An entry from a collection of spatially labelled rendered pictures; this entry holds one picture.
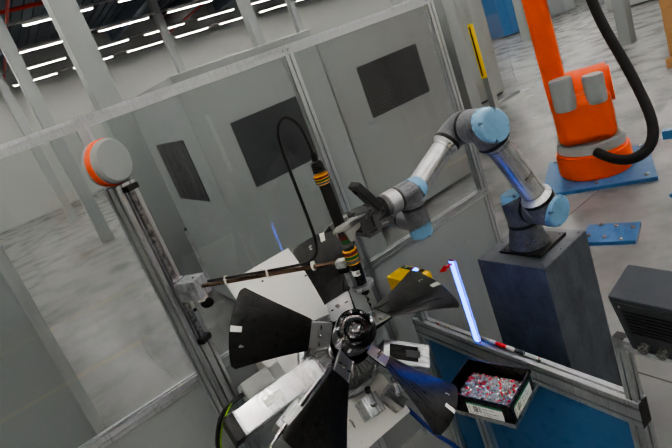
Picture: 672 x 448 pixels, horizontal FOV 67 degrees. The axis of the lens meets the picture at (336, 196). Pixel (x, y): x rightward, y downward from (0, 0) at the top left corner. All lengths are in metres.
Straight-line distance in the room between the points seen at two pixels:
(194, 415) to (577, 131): 4.15
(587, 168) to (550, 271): 3.33
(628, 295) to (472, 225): 1.60
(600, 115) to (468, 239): 2.65
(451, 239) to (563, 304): 0.84
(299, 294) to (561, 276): 0.96
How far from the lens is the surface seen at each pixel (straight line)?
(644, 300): 1.33
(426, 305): 1.61
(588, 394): 1.72
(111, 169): 1.79
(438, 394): 1.58
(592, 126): 5.22
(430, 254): 2.66
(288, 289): 1.81
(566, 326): 2.14
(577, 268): 2.16
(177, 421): 2.22
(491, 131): 1.71
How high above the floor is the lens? 1.96
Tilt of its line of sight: 15 degrees down
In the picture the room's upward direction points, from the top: 21 degrees counter-clockwise
